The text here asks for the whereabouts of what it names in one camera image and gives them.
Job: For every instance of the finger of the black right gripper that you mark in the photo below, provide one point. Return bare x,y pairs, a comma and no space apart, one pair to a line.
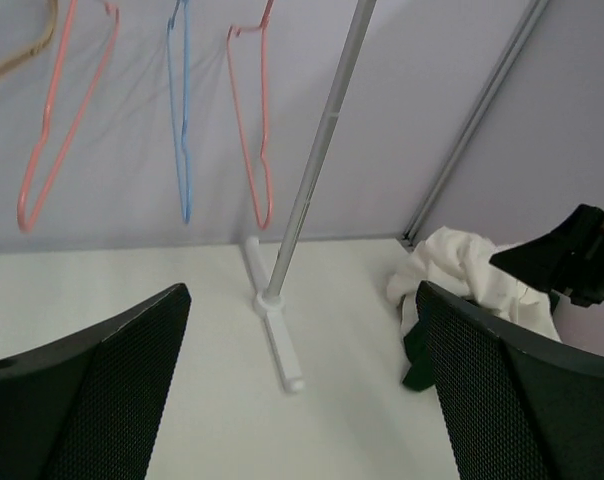
543,263

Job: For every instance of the blue hanger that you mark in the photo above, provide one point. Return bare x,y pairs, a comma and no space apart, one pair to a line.
180,114

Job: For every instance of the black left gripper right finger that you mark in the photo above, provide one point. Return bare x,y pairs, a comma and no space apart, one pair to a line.
516,404

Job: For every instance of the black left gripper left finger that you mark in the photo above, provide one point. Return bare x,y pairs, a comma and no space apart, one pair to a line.
89,405

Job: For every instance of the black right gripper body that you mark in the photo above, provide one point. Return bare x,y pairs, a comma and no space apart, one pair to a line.
581,271

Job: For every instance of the pink hanger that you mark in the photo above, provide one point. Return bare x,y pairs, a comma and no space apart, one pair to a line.
247,66
85,47

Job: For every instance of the beige wooden hanger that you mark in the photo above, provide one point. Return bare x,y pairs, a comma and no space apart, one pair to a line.
23,55

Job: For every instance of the metal clothes rack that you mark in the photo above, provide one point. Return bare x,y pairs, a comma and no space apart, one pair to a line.
269,303

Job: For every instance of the aluminium frame post right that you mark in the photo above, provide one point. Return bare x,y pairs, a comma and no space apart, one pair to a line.
532,13

